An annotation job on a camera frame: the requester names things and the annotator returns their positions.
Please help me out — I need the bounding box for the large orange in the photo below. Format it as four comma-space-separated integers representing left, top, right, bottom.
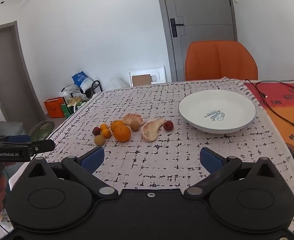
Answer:
113, 125, 132, 142

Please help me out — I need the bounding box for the brown cardboard piece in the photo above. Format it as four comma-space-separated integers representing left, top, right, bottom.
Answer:
132, 74, 152, 87

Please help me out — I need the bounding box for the orange paw print mat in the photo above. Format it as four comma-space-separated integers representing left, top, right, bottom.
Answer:
244, 80, 294, 155

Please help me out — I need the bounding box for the blue white bag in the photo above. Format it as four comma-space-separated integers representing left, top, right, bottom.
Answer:
71, 71, 94, 90

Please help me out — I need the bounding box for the peeled pomelo segment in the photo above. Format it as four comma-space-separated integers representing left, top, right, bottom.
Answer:
141, 118, 165, 142

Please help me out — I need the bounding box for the medium orange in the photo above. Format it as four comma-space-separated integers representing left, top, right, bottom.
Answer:
110, 120, 125, 132

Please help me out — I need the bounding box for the green box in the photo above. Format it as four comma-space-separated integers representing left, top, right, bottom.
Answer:
61, 102, 75, 118

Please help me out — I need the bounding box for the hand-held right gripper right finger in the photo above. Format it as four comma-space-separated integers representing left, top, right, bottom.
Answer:
184, 147, 283, 201

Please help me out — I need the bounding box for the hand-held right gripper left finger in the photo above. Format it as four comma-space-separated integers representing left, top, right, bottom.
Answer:
27, 146, 119, 202

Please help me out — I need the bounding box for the peeled mandarin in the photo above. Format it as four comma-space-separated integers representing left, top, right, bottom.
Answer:
122, 113, 145, 127

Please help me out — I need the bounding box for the white plate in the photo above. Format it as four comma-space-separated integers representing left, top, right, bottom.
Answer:
178, 90, 257, 134

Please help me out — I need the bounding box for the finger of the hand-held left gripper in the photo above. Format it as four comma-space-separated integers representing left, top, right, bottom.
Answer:
29, 139, 55, 157
0, 135, 32, 143

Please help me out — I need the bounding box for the camouflage hat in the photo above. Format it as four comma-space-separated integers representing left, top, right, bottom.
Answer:
28, 120, 55, 142

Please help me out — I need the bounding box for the grey door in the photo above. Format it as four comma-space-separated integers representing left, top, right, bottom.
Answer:
155, 0, 238, 82

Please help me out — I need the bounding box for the black door handle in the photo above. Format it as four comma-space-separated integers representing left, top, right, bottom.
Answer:
170, 18, 184, 38

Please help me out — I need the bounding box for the white foam frame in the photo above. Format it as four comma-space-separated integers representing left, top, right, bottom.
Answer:
128, 66, 166, 87

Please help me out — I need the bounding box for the grey sofa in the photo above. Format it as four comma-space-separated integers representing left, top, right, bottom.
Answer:
0, 110, 27, 140

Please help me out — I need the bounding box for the orange box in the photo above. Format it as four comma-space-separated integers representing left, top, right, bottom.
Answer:
44, 98, 65, 118

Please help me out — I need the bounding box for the orange chair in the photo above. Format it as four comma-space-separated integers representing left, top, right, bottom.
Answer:
184, 40, 259, 82

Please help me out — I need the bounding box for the black metal rack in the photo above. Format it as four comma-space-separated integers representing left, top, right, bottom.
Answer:
61, 80, 102, 105

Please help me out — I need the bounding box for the brown door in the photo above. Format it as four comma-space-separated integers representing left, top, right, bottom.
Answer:
0, 21, 46, 135

